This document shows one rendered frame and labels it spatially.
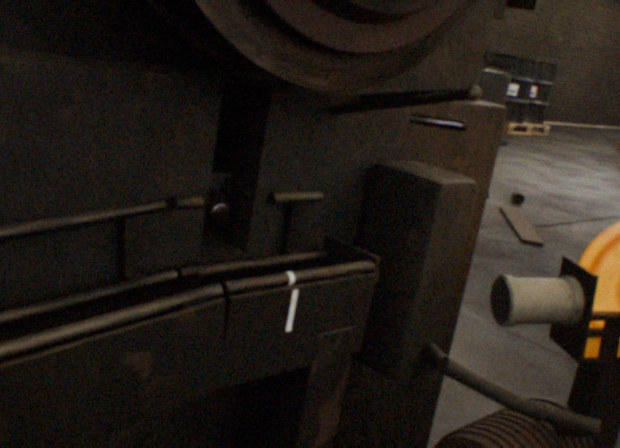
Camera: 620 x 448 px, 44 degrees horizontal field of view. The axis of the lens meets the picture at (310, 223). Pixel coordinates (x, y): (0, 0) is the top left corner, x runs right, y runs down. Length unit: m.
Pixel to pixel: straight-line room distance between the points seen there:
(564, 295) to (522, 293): 0.05
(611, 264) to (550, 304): 0.09
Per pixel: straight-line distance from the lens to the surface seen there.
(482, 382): 0.89
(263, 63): 0.60
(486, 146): 1.08
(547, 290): 0.92
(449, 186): 0.83
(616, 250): 0.95
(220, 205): 0.76
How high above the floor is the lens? 0.93
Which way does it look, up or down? 14 degrees down
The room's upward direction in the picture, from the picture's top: 10 degrees clockwise
